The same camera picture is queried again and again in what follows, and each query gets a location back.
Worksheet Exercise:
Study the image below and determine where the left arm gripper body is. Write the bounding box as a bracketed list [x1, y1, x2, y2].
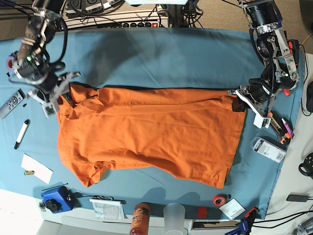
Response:
[227, 78, 275, 129]

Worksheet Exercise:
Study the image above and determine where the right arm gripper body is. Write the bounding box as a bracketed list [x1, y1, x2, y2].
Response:
[27, 71, 81, 118]

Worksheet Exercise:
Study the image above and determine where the orange t-shirt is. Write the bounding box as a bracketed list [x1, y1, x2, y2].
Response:
[57, 85, 246, 188]

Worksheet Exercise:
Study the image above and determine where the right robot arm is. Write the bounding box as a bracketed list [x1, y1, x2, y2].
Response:
[11, 0, 81, 117]

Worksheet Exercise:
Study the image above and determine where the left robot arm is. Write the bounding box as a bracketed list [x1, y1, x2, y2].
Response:
[227, 0, 300, 128]

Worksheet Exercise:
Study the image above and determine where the orange screwdriver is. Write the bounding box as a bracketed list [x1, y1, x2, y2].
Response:
[284, 89, 291, 96]

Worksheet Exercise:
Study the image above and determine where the white marker pen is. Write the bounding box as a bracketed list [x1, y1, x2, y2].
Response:
[14, 119, 30, 149]

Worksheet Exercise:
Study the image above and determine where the grey remote control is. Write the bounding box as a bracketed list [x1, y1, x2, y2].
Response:
[0, 89, 25, 119]

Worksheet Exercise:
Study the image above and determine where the orange black utility knife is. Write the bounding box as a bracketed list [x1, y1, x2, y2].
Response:
[269, 112, 291, 146]

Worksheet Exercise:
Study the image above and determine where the purple tape roll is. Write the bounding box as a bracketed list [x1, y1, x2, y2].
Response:
[6, 56, 15, 71]

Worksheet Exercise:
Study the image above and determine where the purple glue tube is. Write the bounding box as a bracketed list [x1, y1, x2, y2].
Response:
[281, 118, 294, 139]

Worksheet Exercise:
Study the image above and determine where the blue-grey table cloth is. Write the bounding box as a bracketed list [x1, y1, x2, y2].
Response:
[0, 27, 306, 220]

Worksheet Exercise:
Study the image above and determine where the plastic blister pack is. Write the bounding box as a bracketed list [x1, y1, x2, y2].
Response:
[250, 137, 286, 163]

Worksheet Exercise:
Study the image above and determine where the orange black clamp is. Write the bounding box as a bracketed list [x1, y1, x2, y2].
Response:
[288, 39, 300, 68]

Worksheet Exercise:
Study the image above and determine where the white paper card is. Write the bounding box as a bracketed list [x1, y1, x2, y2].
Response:
[21, 154, 53, 184]

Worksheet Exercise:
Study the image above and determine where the small AA battery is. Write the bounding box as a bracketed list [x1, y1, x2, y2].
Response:
[24, 171, 35, 175]

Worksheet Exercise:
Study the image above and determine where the red tape roll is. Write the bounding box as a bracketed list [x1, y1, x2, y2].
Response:
[212, 194, 228, 207]

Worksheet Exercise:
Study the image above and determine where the white square packet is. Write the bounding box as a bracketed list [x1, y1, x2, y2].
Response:
[219, 199, 245, 220]

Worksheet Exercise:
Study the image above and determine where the blue box with knob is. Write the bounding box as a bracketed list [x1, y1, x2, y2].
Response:
[41, 186, 75, 213]

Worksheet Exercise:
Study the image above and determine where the black power adapter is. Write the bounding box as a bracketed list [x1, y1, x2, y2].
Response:
[286, 194, 310, 202]

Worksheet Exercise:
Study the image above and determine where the red flat piece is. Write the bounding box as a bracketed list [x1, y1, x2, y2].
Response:
[197, 207, 207, 218]

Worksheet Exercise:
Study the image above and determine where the black power strip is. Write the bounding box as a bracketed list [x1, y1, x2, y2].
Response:
[96, 22, 166, 28]

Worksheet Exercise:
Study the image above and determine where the blue clamp bottom right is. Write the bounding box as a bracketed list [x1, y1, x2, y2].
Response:
[225, 207, 258, 235]

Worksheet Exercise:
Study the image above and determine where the frosted plastic cup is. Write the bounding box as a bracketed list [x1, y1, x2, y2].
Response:
[163, 203, 188, 235]

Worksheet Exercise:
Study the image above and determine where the white booklet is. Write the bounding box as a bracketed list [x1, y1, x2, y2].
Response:
[89, 199, 125, 220]

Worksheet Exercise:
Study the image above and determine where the orange drink bottle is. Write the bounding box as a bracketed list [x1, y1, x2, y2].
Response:
[130, 203, 151, 235]

